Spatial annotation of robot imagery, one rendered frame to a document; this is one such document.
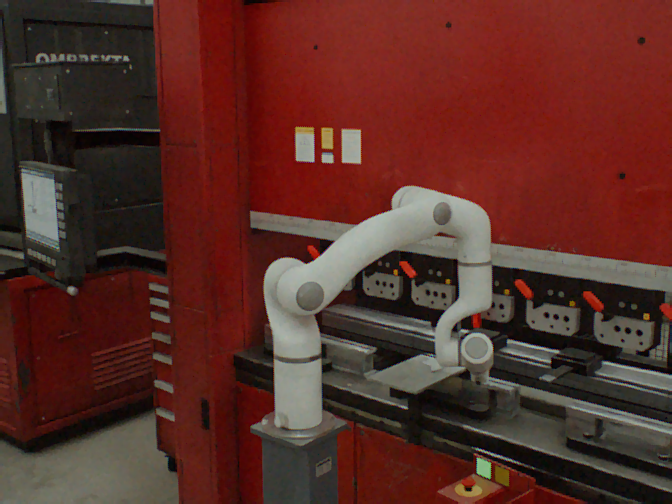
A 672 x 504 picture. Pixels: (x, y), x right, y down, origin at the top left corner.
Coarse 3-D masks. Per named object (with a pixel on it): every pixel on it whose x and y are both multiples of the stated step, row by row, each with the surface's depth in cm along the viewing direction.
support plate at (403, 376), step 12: (408, 360) 256; (420, 360) 256; (384, 372) 245; (396, 372) 245; (408, 372) 245; (420, 372) 245; (432, 372) 245; (456, 372) 245; (384, 384) 237; (396, 384) 235; (408, 384) 235; (420, 384) 235; (432, 384) 236
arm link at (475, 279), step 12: (468, 264) 214; (480, 264) 214; (468, 276) 215; (480, 276) 215; (468, 288) 216; (480, 288) 215; (468, 300) 217; (480, 300) 216; (456, 312) 218; (468, 312) 217; (480, 312) 219; (444, 324) 220; (444, 336) 220; (444, 348) 221; (456, 348) 221; (444, 360) 222; (456, 360) 221
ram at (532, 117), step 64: (320, 0) 263; (384, 0) 246; (448, 0) 231; (512, 0) 218; (576, 0) 206; (640, 0) 195; (256, 64) 288; (320, 64) 267; (384, 64) 250; (448, 64) 234; (512, 64) 221; (576, 64) 208; (640, 64) 197; (256, 128) 293; (320, 128) 272; (384, 128) 253; (448, 128) 237; (512, 128) 223; (576, 128) 211; (640, 128) 200; (256, 192) 298; (320, 192) 276; (384, 192) 257; (448, 192) 241; (512, 192) 226; (576, 192) 214; (640, 192) 202; (448, 256) 244; (640, 256) 204
